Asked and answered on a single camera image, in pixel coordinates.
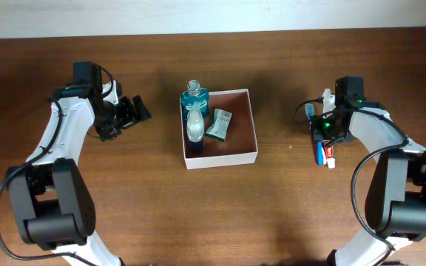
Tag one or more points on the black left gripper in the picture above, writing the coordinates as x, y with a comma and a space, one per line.
129, 118

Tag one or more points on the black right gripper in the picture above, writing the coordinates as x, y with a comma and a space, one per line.
319, 134

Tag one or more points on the red white toothpaste tube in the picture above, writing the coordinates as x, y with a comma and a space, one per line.
330, 158

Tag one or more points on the clear spray bottle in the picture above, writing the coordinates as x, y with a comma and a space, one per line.
195, 128

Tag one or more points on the teal mouthwash bottle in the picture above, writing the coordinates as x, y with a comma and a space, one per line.
194, 93

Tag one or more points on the green white soap packet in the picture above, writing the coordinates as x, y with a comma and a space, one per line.
220, 123

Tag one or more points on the blue disposable razor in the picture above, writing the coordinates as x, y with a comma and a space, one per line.
320, 153

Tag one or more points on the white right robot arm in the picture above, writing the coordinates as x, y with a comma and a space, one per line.
388, 186

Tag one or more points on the white open cardboard box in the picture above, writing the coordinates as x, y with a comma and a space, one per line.
239, 147

